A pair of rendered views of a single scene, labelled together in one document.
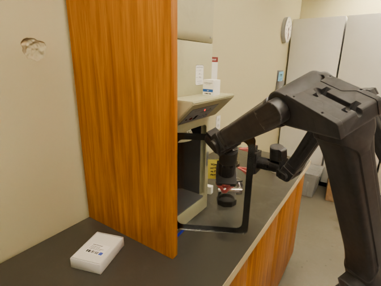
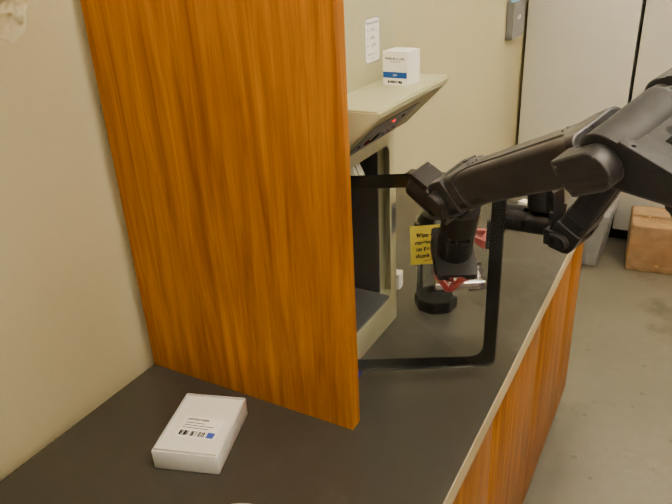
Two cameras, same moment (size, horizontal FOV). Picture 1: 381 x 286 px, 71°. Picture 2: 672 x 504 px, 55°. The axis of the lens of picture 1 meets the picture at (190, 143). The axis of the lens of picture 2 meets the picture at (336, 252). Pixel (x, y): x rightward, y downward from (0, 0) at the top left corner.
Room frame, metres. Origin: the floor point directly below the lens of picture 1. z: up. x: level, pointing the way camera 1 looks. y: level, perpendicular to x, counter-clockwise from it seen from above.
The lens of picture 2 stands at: (-0.11, 0.13, 1.74)
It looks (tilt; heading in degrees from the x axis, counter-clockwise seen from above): 25 degrees down; 356
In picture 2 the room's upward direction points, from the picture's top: 3 degrees counter-clockwise
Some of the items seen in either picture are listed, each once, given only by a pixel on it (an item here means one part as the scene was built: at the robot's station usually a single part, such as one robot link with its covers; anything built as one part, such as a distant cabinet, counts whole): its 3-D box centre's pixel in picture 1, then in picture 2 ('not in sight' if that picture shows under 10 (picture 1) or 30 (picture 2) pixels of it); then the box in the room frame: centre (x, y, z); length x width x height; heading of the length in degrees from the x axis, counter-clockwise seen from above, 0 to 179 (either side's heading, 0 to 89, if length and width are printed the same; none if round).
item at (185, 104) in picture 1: (203, 109); (388, 117); (1.03, -0.05, 1.46); 0.32 x 0.12 x 0.10; 146
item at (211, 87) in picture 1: (211, 87); (401, 66); (1.08, -0.08, 1.54); 0.05 x 0.05 x 0.06; 52
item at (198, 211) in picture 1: (210, 185); (416, 278); (0.92, -0.08, 1.19); 0.30 x 0.01 x 0.40; 84
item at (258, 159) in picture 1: (262, 163); (511, 216); (1.14, -0.33, 1.20); 0.07 x 0.07 x 0.10; 56
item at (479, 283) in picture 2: (230, 188); (459, 279); (0.88, -0.15, 1.20); 0.10 x 0.05 x 0.03; 84
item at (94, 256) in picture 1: (98, 251); (202, 431); (0.83, 0.33, 0.96); 0.16 x 0.12 x 0.04; 164
